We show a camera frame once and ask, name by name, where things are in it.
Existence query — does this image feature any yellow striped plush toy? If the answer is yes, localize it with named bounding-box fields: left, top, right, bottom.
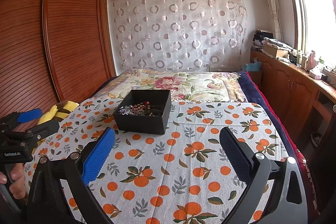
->
left=31, top=100, right=81, bottom=154

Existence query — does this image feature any wooden slatted wardrobe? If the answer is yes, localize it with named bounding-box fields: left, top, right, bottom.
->
left=0, top=0, right=117, bottom=133

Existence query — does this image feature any circle patterned sheer curtain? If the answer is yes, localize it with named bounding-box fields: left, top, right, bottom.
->
left=108, top=0, right=249, bottom=72

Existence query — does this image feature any red beaded cord bracelet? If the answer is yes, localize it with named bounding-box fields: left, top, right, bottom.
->
left=131, top=101, right=150, bottom=112

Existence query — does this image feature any floral blanket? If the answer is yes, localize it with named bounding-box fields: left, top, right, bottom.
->
left=98, top=68, right=249, bottom=104

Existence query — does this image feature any orange fruit print sheet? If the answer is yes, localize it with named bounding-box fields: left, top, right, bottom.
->
left=24, top=97, right=295, bottom=224

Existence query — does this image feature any cardboard box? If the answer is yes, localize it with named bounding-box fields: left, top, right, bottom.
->
left=262, top=43, right=290, bottom=59

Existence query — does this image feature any window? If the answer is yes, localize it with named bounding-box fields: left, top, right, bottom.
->
left=279, top=0, right=336, bottom=73

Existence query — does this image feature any blue tissue bag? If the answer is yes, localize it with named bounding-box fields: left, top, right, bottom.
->
left=244, top=62, right=263, bottom=72

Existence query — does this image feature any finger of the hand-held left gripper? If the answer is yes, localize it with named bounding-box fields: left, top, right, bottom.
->
left=0, top=108, right=43, bottom=132
left=5, top=119, right=60, bottom=147

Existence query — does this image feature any navy blue blanket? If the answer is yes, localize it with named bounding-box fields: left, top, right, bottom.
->
left=234, top=71, right=289, bottom=151

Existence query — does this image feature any dark wooden bead bracelet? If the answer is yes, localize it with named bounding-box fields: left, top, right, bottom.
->
left=146, top=107, right=165, bottom=117

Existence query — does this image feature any black jewelry box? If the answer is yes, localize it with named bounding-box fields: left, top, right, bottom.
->
left=113, top=89, right=172, bottom=135

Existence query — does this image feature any pile of dark clothes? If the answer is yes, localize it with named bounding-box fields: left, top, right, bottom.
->
left=252, top=29, right=274, bottom=50

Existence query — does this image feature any pink figurine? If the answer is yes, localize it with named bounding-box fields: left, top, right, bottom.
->
left=307, top=50, right=320, bottom=71

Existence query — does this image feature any purple rhinestone hair clip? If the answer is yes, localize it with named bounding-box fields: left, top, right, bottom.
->
left=118, top=106, right=137, bottom=116

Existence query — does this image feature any white tissue box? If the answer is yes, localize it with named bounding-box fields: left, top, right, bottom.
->
left=309, top=69, right=323, bottom=80

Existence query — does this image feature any wooden cabinet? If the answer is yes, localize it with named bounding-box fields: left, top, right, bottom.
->
left=249, top=48, right=336, bottom=146

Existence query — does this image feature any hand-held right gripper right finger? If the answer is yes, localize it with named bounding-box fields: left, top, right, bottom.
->
left=219, top=126, right=309, bottom=224

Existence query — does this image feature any person's left hand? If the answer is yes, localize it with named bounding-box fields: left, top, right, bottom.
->
left=0, top=163, right=27, bottom=200

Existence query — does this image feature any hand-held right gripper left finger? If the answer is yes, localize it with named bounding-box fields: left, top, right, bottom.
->
left=26, top=127, right=116, bottom=224

